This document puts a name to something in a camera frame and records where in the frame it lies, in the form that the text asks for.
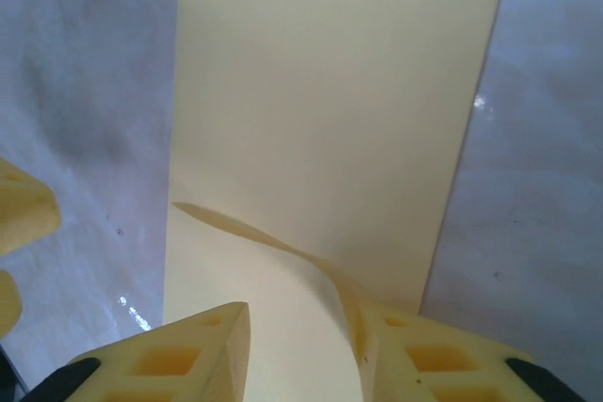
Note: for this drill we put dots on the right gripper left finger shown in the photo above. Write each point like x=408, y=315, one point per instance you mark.
x=179, y=364

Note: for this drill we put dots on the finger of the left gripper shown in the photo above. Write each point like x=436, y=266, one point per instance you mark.
x=23, y=204
x=8, y=303

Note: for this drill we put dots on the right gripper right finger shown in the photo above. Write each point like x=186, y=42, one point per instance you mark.
x=438, y=364

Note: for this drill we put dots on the yellow square paper sheet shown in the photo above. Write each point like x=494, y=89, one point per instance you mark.
x=320, y=91

